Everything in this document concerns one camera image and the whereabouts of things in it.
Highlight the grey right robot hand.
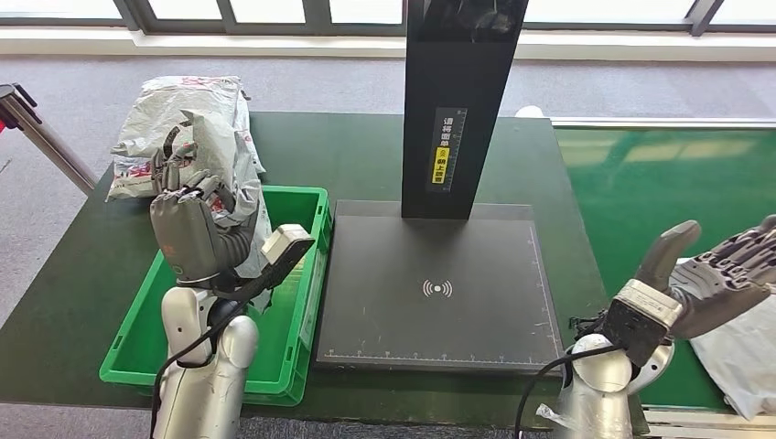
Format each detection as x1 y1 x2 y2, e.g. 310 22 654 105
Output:
633 215 776 340

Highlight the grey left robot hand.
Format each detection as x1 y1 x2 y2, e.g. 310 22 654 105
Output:
149 142 262 286

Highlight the white plastic courier parcel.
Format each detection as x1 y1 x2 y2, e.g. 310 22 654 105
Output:
105 91 266 202
112 75 243 159
160 109 274 313
673 257 776 421

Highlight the green conveyor belt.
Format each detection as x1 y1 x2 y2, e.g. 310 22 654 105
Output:
550 118 776 439

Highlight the black inbound scanner machine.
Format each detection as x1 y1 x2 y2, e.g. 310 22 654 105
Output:
314 0 565 380

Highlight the green plastic crate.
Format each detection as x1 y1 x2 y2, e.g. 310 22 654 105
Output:
98 186 333 407

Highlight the black yellow ruler sticker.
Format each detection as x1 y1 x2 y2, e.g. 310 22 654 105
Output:
425 107 469 194

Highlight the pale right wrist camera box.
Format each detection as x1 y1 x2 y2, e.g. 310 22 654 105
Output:
603 278 685 368

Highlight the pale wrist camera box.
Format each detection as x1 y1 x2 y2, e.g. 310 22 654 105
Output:
603 278 685 368
259 224 317 286

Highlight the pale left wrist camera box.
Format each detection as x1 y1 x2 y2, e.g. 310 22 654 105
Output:
259 224 317 286

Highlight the silver stanchion post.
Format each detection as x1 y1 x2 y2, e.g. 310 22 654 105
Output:
0 83 98 194

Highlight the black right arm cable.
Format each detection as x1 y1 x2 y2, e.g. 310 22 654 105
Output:
513 342 626 439

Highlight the dark window frame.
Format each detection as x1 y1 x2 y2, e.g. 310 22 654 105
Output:
0 0 776 37

